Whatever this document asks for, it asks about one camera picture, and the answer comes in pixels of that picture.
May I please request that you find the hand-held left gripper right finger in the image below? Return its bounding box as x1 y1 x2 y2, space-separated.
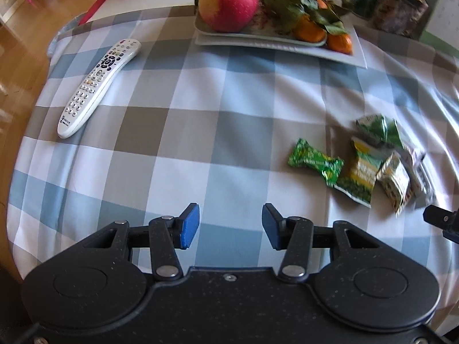
262 203 381 283

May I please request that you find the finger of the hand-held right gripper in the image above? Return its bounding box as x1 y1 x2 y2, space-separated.
423 204 459 245

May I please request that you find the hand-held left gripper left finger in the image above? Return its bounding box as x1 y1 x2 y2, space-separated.
77 202 200 282

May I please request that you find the silver snack packet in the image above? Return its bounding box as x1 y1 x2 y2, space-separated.
402 145 438 208

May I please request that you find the gold brown patterned snack packet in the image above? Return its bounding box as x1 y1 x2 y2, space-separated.
376 150 413 217

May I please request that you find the green twisted candy wrapper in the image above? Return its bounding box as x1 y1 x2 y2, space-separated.
288 138 345 187

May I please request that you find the green yellow snack packet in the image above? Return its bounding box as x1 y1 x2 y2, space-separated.
334 137 386 208

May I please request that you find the green crinkled snack packet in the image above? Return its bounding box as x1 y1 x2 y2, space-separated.
355 114 406 150

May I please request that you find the blue grey checked tablecloth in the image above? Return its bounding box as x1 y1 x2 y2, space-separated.
5 3 459 330

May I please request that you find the white remote control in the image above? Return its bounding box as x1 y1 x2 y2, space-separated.
57 39 141 139

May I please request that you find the pale green dish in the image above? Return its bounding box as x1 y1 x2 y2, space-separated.
195 0 328 48

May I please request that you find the desk calendar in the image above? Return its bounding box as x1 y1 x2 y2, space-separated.
419 0 459 56

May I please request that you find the pile of leafy tangerines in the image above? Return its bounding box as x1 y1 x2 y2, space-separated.
260 0 354 55

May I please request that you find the dark jar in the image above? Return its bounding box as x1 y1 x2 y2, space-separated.
373 0 429 40

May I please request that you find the red apple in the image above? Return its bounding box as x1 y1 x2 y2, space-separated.
198 0 259 33

